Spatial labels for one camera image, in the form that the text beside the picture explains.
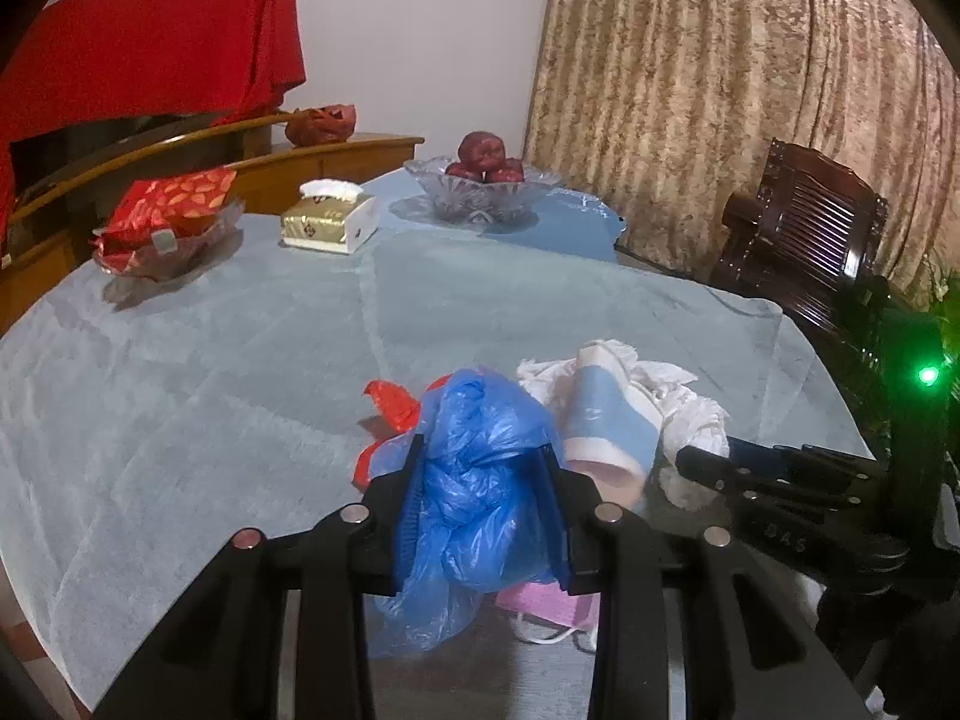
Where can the dark wooden armchair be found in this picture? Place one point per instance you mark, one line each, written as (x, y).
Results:
(810, 240)

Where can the blue tablecloth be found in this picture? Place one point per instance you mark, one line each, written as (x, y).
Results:
(570, 225)

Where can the red cloth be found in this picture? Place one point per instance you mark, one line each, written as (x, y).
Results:
(150, 37)

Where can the grey tablecloth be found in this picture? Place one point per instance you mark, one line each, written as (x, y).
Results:
(187, 390)

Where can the pink face mask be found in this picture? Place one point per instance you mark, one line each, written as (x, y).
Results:
(540, 604)

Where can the red apple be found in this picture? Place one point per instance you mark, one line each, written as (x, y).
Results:
(481, 150)
(461, 169)
(508, 171)

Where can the gold and white tissue box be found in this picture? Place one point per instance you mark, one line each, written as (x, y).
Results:
(322, 229)

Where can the blue plastic bag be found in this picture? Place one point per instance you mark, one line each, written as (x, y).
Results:
(472, 465)

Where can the wooden chair backrest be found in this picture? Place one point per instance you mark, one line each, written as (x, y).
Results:
(150, 146)

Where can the white tissue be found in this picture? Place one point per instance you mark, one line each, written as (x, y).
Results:
(690, 420)

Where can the wooden cabinet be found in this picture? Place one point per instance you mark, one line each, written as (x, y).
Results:
(352, 154)

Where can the glass dish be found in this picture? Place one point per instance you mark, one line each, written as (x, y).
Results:
(202, 244)

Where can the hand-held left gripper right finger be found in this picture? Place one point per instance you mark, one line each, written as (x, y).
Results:
(553, 510)

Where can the black television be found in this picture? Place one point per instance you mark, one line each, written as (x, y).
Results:
(90, 146)

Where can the glass fruit bowl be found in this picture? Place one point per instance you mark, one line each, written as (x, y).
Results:
(480, 199)

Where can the red bag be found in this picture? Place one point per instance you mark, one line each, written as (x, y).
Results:
(319, 126)

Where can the red patterned packet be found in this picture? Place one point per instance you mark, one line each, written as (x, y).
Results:
(165, 202)

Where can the blue and white paper cup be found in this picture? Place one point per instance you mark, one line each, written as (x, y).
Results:
(607, 420)

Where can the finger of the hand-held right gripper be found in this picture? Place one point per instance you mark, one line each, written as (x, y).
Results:
(720, 472)
(750, 454)

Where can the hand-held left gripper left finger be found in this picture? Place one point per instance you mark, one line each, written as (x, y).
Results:
(411, 495)

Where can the beige patterned curtain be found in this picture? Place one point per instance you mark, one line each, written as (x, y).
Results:
(712, 52)

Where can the red plastic wrapper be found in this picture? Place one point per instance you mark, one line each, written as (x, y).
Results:
(390, 401)

